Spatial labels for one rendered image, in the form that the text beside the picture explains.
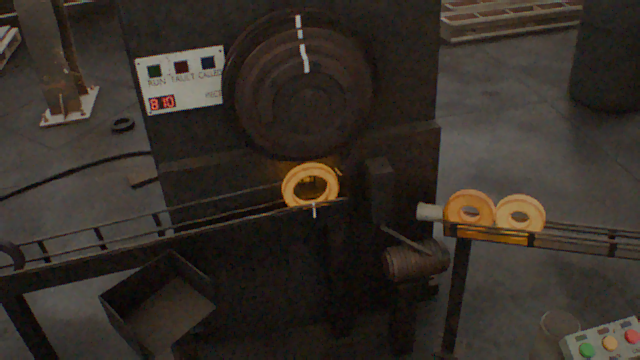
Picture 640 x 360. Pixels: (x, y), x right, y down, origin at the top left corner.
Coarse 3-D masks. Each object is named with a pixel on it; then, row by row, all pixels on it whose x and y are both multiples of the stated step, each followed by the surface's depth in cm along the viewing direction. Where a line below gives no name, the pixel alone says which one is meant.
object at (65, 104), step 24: (24, 0) 351; (48, 0) 354; (24, 24) 360; (48, 24) 364; (48, 48) 373; (72, 48) 405; (48, 72) 383; (72, 72) 416; (48, 96) 393; (72, 96) 397; (96, 96) 429; (48, 120) 395; (72, 120) 395
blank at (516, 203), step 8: (504, 200) 165; (512, 200) 162; (520, 200) 161; (528, 200) 161; (496, 208) 168; (504, 208) 165; (512, 208) 164; (520, 208) 162; (528, 208) 161; (536, 208) 160; (496, 216) 168; (504, 216) 166; (528, 216) 163; (536, 216) 162; (544, 216) 162; (496, 224) 169; (504, 224) 168; (512, 224) 168; (520, 224) 168; (528, 224) 165; (536, 224) 163; (512, 232) 168
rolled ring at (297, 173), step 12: (300, 168) 175; (312, 168) 174; (324, 168) 176; (288, 180) 175; (336, 180) 179; (288, 192) 178; (324, 192) 184; (336, 192) 181; (288, 204) 180; (300, 204) 181
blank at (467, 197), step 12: (468, 192) 168; (480, 192) 168; (456, 204) 171; (468, 204) 169; (480, 204) 168; (492, 204) 168; (456, 216) 174; (480, 216) 170; (492, 216) 168; (480, 228) 173
